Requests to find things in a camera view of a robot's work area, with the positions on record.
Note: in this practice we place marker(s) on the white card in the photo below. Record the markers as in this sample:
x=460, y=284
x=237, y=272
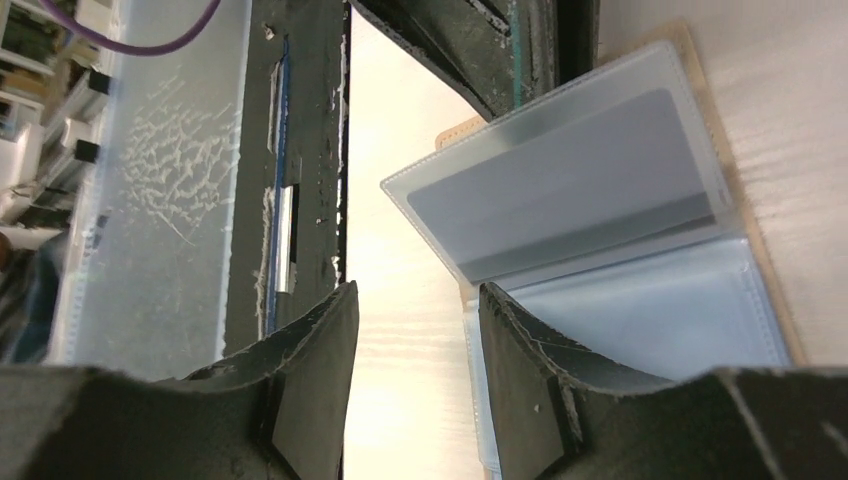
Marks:
x=617, y=177

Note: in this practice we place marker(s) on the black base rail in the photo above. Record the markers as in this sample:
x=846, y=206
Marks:
x=289, y=226

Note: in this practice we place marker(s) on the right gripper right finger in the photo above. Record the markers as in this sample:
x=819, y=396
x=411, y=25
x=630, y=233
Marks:
x=535, y=377

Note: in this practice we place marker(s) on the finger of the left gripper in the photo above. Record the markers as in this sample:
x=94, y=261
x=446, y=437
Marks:
x=498, y=54

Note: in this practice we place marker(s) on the beige card holder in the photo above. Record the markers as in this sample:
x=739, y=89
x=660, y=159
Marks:
x=696, y=306

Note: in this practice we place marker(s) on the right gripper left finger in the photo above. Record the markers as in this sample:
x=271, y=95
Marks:
x=296, y=384

